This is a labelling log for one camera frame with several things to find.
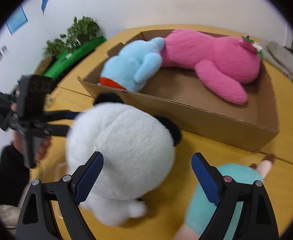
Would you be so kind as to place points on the blue square wall poster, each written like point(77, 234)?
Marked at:
point(16, 20)

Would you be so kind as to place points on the large potted green plant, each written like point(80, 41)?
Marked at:
point(84, 28)

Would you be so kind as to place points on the brown cardboard box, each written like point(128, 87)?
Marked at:
point(211, 127)

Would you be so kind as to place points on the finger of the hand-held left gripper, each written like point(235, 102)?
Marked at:
point(59, 130)
point(61, 115)

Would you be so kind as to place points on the brown framed board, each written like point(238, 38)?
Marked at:
point(42, 66)

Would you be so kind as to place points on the person's beige trousers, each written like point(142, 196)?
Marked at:
point(1, 215)

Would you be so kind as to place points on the person's left hand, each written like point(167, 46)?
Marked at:
point(42, 150)

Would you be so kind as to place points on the pig plush toy teal outfit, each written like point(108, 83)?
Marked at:
point(236, 172)

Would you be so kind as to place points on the small potted green plant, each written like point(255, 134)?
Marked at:
point(55, 47)

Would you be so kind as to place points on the green covered side table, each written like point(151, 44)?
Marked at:
point(71, 57)

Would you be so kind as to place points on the grey cloth bag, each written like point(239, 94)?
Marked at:
point(284, 60)

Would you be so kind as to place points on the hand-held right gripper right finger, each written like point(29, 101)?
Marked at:
point(206, 180)

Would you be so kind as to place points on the pink plush toy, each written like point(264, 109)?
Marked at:
point(211, 52)

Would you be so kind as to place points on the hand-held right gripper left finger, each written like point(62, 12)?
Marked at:
point(89, 180)

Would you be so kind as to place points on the white panda plush toy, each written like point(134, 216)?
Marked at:
point(121, 150)

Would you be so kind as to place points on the light blue plush toy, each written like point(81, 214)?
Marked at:
point(126, 65)

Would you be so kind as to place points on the person's left forearm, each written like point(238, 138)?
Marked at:
point(6, 180)

